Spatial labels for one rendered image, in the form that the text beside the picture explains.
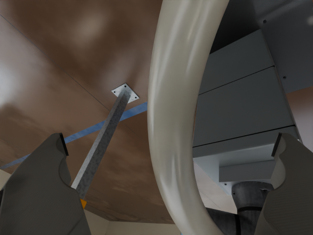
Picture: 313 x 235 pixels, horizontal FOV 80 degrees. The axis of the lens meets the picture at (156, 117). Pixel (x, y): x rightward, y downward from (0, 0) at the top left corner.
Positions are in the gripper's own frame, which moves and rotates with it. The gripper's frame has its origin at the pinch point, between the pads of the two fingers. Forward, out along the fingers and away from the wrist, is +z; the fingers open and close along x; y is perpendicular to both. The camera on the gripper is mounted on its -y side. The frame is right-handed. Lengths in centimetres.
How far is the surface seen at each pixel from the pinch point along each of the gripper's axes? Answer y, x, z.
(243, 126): 33, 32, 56
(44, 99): 76, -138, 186
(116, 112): 65, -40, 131
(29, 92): 66, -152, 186
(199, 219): 8.0, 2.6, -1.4
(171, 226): 493, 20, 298
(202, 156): 46, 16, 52
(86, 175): 85, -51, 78
